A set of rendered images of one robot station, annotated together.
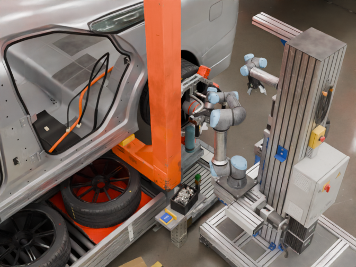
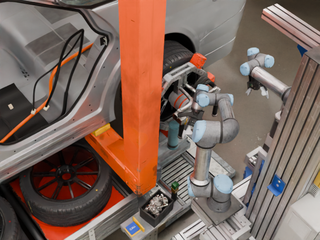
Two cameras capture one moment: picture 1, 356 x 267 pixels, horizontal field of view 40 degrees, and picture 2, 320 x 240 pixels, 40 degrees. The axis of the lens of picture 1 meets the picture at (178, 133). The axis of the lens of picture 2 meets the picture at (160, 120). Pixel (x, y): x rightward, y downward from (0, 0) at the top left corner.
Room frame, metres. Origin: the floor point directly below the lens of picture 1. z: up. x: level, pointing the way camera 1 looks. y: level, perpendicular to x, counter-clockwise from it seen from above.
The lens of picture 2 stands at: (0.92, -0.15, 3.14)
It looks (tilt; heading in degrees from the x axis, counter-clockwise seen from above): 48 degrees down; 4
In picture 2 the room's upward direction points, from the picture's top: 3 degrees clockwise
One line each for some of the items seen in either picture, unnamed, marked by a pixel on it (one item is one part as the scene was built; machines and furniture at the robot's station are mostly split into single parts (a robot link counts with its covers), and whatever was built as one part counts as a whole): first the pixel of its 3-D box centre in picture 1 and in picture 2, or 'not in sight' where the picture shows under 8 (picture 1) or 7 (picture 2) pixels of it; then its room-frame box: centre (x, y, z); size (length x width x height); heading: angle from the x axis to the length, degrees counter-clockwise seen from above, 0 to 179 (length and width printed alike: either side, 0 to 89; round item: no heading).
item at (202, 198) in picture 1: (181, 207); (152, 216); (2.43, -0.02, 0.44); 0.43 x 0.17 x 0.03; 137
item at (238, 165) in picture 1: (237, 166); (221, 187); (2.37, -0.42, 0.98); 0.13 x 0.12 x 0.14; 95
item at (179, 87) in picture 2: (193, 101); (180, 95); (3.05, -0.12, 1.03); 0.19 x 0.18 x 0.11; 47
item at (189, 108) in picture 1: (195, 109); (184, 103); (3.16, -0.15, 0.85); 0.21 x 0.14 x 0.14; 47
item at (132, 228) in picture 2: (166, 217); (132, 228); (2.31, 0.09, 0.47); 0.07 x 0.07 x 0.02; 47
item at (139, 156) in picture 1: (138, 147); (111, 140); (2.86, 0.33, 0.69); 0.52 x 0.17 x 0.35; 47
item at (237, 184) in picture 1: (237, 177); (219, 197); (2.38, -0.43, 0.87); 0.15 x 0.15 x 0.10
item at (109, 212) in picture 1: (101, 188); (67, 180); (2.68, 0.65, 0.39); 0.66 x 0.66 x 0.24
